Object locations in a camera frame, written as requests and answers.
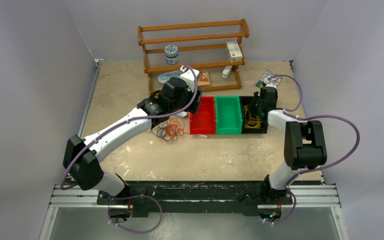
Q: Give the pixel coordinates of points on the blue white jar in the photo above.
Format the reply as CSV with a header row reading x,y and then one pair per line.
x,y
171,53

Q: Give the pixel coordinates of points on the coloured marker set pack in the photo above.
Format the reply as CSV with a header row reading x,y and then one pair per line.
x,y
269,76

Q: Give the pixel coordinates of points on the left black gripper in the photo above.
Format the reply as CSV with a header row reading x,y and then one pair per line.
x,y
192,108

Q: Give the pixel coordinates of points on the wooden three-tier shelf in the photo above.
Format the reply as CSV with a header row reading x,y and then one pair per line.
x,y
200,45

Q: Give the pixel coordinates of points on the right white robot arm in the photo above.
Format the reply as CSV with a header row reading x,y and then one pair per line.
x,y
304,141

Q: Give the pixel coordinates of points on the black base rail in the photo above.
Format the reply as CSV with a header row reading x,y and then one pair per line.
x,y
249,198

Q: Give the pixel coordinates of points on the white blue staple remover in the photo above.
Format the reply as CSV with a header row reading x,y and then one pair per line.
x,y
182,115

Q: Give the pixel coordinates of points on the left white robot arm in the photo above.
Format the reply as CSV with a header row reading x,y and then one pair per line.
x,y
83,156

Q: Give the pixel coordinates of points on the white stapler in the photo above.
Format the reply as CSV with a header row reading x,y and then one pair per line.
x,y
226,71

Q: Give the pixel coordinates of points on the green plastic bin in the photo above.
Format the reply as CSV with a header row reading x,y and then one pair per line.
x,y
229,118

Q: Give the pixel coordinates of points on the red plastic bin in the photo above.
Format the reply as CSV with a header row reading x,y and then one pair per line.
x,y
204,121

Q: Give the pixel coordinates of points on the white red box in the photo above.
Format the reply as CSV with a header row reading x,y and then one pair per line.
x,y
234,51

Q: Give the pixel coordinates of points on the black plastic bin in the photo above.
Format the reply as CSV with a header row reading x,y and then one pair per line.
x,y
250,124

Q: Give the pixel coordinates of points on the orange spiral notebook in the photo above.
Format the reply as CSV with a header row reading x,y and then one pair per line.
x,y
204,79

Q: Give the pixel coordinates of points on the blue correction tape package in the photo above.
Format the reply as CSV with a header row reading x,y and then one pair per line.
x,y
164,77

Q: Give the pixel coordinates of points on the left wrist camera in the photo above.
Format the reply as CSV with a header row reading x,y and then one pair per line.
x,y
189,75

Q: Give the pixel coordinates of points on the white red marker pen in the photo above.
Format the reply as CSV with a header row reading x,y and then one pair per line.
x,y
196,135

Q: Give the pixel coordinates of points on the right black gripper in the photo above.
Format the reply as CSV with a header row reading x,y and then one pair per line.
x,y
251,109

